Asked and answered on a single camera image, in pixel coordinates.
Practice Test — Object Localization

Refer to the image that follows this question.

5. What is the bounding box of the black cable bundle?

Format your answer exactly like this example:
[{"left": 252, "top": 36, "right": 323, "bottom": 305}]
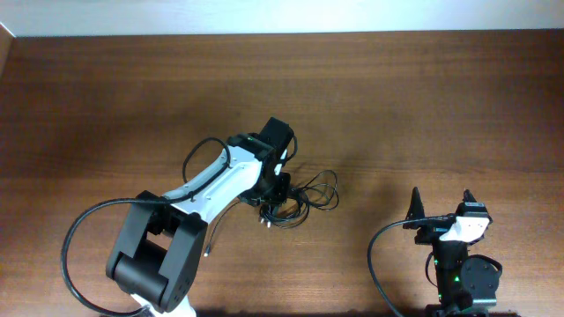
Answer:
[{"left": 257, "top": 169, "right": 340, "bottom": 229}]

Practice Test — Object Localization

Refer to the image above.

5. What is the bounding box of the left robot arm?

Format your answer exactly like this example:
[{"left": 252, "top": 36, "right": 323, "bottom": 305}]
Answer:
[{"left": 106, "top": 118, "right": 295, "bottom": 316}]

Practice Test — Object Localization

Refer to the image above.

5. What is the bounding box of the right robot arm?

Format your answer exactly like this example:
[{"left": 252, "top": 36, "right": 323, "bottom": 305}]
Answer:
[{"left": 403, "top": 188, "right": 502, "bottom": 316}]

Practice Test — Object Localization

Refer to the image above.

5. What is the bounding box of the long black usb cable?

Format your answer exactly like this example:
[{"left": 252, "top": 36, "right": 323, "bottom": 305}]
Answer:
[{"left": 203, "top": 200, "right": 242, "bottom": 258}]

